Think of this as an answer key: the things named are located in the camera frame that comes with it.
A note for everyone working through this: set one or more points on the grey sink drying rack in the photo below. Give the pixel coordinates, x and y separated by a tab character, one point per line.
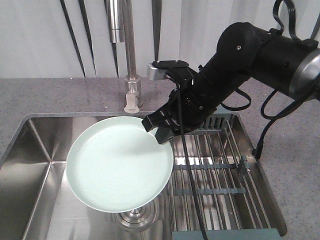
234	196

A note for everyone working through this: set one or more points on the white pleated curtain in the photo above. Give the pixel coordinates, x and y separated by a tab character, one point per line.
71	38

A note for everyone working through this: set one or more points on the steel sink drain strainer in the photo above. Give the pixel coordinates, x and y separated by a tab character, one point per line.
139	219

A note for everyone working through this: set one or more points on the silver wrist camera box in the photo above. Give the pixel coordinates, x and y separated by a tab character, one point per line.
158	69

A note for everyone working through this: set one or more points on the light green round plate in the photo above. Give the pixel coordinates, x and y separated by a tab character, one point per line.
117	166

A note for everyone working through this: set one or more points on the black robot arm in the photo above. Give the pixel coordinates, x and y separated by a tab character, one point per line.
287	64

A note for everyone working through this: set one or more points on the stainless steel sink basin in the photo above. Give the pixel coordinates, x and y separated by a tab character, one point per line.
36	202

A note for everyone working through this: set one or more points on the chrome kitchen faucet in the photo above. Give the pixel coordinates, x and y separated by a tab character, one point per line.
121	30

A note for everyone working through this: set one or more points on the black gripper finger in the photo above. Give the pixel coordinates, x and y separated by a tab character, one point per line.
158	119
163	135

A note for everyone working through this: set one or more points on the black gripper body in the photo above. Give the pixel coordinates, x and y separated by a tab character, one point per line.
191	102

